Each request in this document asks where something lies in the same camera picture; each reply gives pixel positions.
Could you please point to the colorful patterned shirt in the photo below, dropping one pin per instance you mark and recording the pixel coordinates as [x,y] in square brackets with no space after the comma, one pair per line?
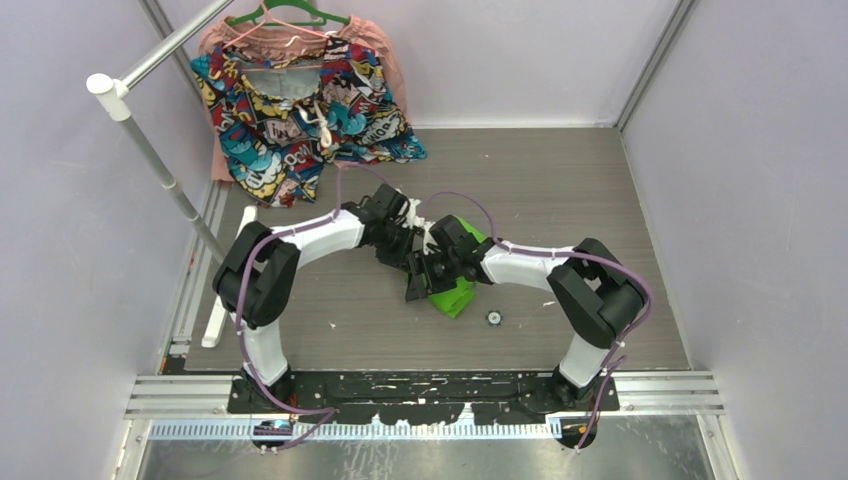
[283,105]

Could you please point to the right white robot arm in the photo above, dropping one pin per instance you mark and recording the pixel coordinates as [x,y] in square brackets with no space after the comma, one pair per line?
[601,298]

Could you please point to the green clothes hanger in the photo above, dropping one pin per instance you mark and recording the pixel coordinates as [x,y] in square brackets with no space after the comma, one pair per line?
[299,13]

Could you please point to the metal clothes rack pole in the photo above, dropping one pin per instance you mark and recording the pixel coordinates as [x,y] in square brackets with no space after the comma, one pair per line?
[111,93]

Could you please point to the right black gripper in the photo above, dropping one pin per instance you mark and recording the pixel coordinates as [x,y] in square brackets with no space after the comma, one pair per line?
[419,262]

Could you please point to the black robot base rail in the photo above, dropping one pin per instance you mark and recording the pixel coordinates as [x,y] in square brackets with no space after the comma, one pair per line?
[498,397]

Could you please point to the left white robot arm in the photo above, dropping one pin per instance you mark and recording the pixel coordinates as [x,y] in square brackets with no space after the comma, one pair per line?
[255,279]

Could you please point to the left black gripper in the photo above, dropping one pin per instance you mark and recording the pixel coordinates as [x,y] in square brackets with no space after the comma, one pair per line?
[399,260]

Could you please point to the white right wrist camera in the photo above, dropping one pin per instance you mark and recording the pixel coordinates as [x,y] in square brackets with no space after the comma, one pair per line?
[421,225]

